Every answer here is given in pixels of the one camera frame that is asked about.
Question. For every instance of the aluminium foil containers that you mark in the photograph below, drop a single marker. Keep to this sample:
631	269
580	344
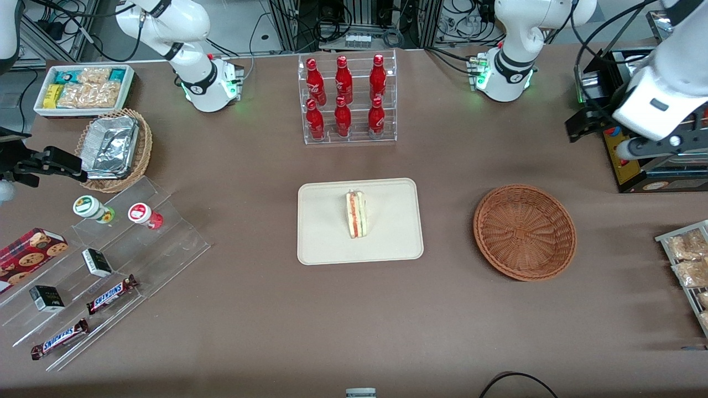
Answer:
108	146

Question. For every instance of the triangular sandwich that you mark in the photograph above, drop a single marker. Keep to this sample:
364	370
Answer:
357	215

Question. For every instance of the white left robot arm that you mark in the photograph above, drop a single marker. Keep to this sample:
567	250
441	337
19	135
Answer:
517	33

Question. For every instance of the small clear bag of snacks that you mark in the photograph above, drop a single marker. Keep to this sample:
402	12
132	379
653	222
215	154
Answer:
94	76

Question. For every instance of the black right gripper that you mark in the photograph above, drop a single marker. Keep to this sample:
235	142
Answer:
15	164

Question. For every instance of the red cola bottle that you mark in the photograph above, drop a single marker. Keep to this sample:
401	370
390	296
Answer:
378	80
343	119
315	83
343	83
376	119
315	122

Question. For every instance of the clear acrylic bottle rack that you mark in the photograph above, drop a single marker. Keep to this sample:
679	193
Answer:
329	139

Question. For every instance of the metal equipment rack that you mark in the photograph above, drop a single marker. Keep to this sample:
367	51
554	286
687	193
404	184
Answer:
359	11

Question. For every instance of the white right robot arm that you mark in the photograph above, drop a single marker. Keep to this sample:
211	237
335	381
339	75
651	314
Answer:
193	33

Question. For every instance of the grey box at table edge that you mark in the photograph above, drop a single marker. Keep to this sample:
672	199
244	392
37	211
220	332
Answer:
360	393

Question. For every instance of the white power strip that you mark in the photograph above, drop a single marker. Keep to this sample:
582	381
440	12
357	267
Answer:
358	41

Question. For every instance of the large clear bag of snacks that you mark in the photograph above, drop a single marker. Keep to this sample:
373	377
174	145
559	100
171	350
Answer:
91	95

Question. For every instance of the green lid cup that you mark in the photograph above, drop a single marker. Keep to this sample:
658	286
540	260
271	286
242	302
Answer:
88	206

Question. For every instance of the clear acrylic stepped stand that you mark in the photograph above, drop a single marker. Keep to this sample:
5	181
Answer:
177	243

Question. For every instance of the bagged pastry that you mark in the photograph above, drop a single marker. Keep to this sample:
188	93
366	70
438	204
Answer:
703	299
688	246
704	320
694	273

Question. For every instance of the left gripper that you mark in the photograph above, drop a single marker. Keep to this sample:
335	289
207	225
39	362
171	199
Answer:
600	115

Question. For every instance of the cream plastic tray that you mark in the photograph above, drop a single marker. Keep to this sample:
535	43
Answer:
326	243

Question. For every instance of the teal snack pack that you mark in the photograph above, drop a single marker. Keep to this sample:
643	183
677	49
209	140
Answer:
117	74
64	76

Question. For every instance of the red lid cup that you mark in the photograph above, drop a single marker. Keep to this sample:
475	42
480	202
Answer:
140	213

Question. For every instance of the brown wicker basket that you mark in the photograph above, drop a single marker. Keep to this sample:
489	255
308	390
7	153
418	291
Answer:
525	237

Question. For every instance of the snickers bar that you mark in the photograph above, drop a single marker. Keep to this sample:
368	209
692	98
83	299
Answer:
60	339
110	294

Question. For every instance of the yellow snack pack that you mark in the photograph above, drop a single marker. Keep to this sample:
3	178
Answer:
52	97

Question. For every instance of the light wicker basket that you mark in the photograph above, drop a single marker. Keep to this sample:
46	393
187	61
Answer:
145	149

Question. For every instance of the white plastic bin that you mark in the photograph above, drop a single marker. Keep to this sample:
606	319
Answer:
83	112

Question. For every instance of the red tartan cookie box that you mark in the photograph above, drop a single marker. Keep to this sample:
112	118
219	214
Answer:
27	257

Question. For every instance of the black food warmer machine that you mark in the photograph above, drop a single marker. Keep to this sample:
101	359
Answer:
625	174

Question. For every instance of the steel warmer pan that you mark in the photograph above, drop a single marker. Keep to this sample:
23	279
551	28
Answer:
636	61

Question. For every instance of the small black box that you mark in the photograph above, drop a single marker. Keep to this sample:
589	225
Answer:
97	262
47	298

